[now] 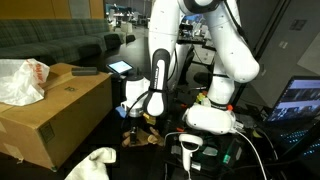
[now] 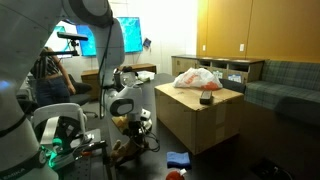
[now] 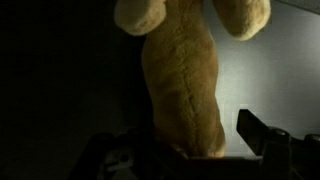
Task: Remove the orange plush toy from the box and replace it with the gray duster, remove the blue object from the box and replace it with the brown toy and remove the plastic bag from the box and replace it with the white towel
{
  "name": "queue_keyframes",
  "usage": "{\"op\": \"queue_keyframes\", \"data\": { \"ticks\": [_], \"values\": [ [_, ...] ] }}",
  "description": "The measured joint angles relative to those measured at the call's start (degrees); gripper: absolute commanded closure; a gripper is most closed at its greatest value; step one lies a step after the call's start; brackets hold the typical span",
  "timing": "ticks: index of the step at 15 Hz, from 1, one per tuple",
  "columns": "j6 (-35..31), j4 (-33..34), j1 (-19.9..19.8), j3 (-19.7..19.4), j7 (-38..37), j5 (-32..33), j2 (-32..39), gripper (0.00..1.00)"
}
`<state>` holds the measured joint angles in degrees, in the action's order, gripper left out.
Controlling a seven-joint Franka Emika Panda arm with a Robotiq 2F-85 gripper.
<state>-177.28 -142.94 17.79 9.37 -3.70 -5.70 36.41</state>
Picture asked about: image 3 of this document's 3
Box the brown plush animal toy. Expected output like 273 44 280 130
113 0 272 158

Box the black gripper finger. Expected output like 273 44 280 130
236 108 268 157

